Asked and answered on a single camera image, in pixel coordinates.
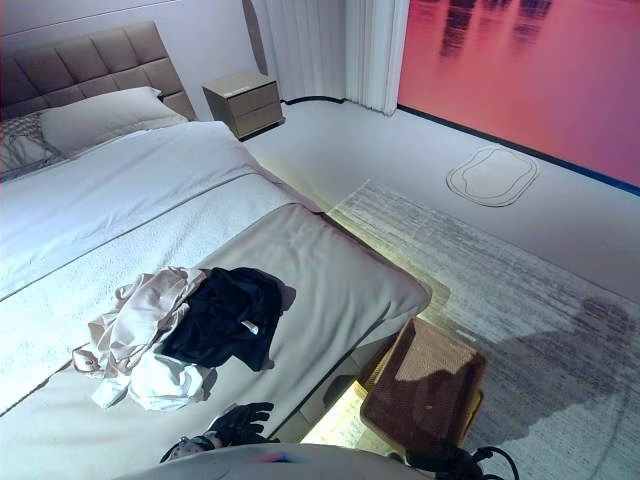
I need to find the beige bed runner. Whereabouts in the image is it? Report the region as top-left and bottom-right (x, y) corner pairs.
(0, 203), (434, 480)

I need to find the grey knitted fringed cushion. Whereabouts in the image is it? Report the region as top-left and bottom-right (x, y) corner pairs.
(0, 110), (70, 183)

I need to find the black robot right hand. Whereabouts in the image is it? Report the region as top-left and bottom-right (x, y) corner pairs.
(404, 439), (480, 480)

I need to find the beige garment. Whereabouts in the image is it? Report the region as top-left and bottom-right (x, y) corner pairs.
(71, 266), (217, 379)

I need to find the white bed pillow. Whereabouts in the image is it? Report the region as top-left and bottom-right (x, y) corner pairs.
(38, 85), (188, 154)

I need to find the white bed with duvet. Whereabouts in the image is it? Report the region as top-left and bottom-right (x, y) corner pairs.
(0, 87), (434, 480)

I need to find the white pleated curtain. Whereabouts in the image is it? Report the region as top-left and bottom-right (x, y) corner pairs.
(248, 0), (412, 118)

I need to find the silver robot torso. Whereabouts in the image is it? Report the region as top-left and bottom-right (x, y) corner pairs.
(116, 439), (417, 480)

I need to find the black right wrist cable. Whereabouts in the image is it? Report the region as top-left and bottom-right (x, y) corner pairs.
(469, 445), (532, 480)

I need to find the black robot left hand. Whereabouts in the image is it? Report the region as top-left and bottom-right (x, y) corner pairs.
(207, 402), (275, 444)

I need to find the brown padded headboard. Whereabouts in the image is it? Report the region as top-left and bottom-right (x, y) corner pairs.
(0, 20), (197, 124)

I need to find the black floor cable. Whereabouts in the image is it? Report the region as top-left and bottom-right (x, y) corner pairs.
(281, 94), (349, 107)

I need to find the black garment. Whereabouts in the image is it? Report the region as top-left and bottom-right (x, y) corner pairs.
(160, 266), (298, 373)

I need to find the brown wicker laundry basket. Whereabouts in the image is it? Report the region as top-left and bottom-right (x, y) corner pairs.
(358, 316), (489, 452)

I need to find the grey streaked area rug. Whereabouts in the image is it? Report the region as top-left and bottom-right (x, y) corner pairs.
(299, 178), (640, 480)

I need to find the white oval floor mat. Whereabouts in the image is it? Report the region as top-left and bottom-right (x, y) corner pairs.
(445, 145), (542, 208)

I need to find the brown wooden nightstand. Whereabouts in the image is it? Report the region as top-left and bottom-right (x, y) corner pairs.
(201, 69), (287, 142)

